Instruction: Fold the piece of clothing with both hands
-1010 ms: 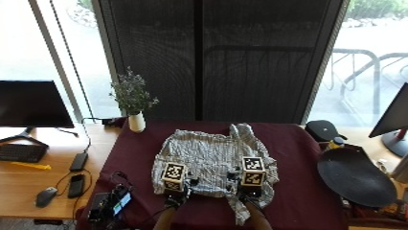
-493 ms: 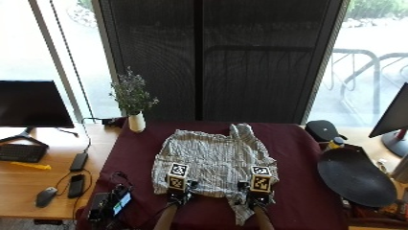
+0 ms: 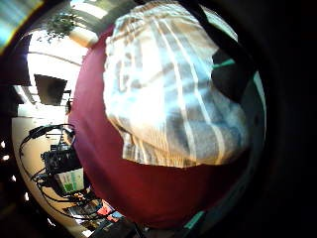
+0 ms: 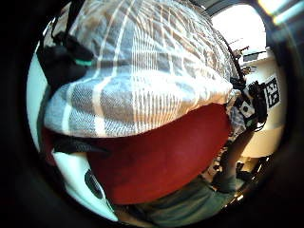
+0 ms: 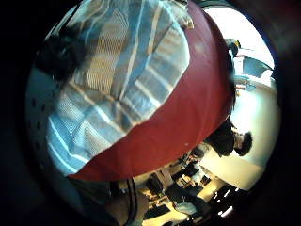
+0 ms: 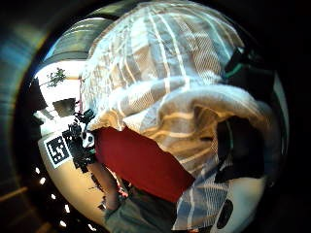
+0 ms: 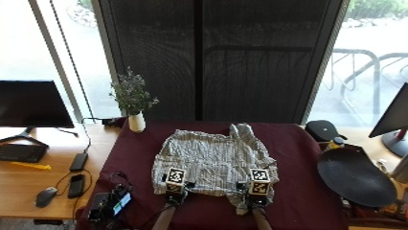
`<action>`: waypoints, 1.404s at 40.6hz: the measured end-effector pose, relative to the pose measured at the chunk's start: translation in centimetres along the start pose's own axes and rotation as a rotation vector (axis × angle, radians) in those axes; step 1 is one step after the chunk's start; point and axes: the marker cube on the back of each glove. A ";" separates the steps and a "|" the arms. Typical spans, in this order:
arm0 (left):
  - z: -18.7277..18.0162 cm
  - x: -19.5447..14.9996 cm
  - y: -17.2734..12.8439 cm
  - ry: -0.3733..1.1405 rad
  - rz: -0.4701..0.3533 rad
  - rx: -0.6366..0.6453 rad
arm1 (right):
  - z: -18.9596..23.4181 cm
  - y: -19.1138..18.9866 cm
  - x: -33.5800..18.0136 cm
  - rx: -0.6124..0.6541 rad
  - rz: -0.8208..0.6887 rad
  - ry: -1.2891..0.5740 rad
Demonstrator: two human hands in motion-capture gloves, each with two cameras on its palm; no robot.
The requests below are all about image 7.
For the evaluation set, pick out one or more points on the person's left hand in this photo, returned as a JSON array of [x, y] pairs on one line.
[[175, 198]]

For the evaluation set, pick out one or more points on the person's right hand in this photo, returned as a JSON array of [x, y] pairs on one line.
[[256, 200]]

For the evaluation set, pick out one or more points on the striped grey white shirt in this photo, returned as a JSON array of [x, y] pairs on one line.
[[213, 153]]

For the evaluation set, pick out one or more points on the left glove white marker cube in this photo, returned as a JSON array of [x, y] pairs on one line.
[[175, 176]]

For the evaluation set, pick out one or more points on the glove white marker cube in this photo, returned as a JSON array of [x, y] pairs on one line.
[[175, 176], [259, 177]]

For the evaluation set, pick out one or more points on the right glove white marker cube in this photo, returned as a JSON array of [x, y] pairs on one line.
[[259, 177]]

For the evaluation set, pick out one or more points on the maroon tablecloth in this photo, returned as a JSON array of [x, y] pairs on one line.
[[298, 179]]

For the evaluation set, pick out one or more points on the small device with lit screen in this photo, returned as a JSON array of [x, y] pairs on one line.
[[121, 202]]

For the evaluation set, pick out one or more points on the black electronics box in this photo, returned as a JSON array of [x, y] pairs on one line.
[[98, 206]]

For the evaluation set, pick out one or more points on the black smartphone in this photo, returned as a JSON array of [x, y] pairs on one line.
[[76, 186]]

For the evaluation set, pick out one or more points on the white vase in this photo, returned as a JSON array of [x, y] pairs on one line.
[[135, 122]]

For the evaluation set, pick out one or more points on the yellow bottle with black cap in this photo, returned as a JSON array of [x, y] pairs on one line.
[[335, 143]]

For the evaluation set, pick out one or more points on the black power bank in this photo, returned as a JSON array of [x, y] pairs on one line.
[[78, 161]]

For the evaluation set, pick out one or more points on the black zip case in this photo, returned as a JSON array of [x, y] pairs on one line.
[[323, 130]]

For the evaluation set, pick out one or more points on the black power adapter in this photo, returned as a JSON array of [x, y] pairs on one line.
[[113, 122]]

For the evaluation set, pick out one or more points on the grey computer mouse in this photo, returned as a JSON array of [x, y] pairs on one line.
[[45, 196]]

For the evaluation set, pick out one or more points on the green flower bunch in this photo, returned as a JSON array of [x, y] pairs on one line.
[[130, 94]]

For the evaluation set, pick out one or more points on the yellow flat tool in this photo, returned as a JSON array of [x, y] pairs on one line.
[[30, 165]]

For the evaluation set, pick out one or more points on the black keyboard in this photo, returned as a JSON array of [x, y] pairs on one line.
[[21, 152]]

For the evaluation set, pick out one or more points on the black monitor with red stand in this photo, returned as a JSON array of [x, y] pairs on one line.
[[392, 118]]

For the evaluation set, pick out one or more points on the dark mesh window screen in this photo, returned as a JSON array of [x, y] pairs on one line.
[[255, 64]]

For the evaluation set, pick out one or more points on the black computer monitor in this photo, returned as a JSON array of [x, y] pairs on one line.
[[29, 103]]

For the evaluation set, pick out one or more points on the metal bike rack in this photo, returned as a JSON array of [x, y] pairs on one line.
[[375, 83]]

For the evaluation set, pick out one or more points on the white window frame post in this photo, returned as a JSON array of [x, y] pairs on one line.
[[54, 57]]

